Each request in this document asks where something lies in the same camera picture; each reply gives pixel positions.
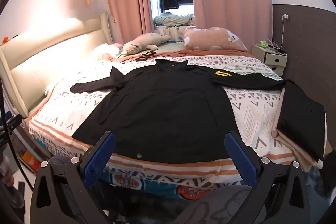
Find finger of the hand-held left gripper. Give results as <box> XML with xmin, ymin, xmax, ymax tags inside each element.
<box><xmin>0</xmin><ymin>114</ymin><xmax>23</xmax><ymax>135</ymax></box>

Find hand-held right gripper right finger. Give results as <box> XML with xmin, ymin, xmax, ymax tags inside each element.
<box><xmin>224</xmin><ymin>131</ymin><xmax>314</xmax><ymax>224</ymax></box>

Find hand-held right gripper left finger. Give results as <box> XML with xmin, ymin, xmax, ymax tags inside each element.
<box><xmin>30</xmin><ymin>131</ymin><xmax>116</xmax><ymax>224</ymax></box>

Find black jacket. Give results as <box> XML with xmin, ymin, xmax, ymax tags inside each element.
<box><xmin>70</xmin><ymin>58</ymin><xmax>296</xmax><ymax>164</ymax></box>

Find folded black clothes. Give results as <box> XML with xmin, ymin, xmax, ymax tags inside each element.
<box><xmin>277</xmin><ymin>81</ymin><xmax>327</xmax><ymax>161</ymax></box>

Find white patterned blanket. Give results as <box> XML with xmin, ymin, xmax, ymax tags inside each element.
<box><xmin>28</xmin><ymin>55</ymin><xmax>302</xmax><ymax>195</ymax></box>

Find folded beige cloth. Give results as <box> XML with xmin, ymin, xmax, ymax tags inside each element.
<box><xmin>272</xmin><ymin>88</ymin><xmax>328</xmax><ymax>172</ymax></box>

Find cream padded headboard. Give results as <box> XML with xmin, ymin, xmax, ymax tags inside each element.
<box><xmin>0</xmin><ymin>12</ymin><xmax>112</xmax><ymax>119</ymax></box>

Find white nightstand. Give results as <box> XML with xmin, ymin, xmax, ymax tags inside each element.
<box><xmin>252</xmin><ymin>43</ymin><xmax>288</xmax><ymax>76</ymax></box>

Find orange fleece blanket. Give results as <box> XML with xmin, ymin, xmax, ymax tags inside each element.
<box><xmin>181</xmin><ymin>49</ymin><xmax>254</xmax><ymax>58</ymax></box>

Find white pillow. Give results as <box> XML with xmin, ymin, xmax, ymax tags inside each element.
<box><xmin>91</xmin><ymin>43</ymin><xmax>121</xmax><ymax>59</ymax></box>

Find beige plush toy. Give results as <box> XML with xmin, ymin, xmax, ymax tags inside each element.
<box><xmin>121</xmin><ymin>32</ymin><xmax>171</xmax><ymax>56</ymax></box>

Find pink printed pillow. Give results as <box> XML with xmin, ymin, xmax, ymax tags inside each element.
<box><xmin>182</xmin><ymin>27</ymin><xmax>248</xmax><ymax>52</ymax></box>

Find light crumpled duvet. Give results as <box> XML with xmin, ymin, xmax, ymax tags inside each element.
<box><xmin>154</xmin><ymin>12</ymin><xmax>196</xmax><ymax>28</ymax></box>

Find white charging cable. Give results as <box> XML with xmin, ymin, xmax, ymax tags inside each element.
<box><xmin>268</xmin><ymin>17</ymin><xmax>285</xmax><ymax>48</ymax></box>

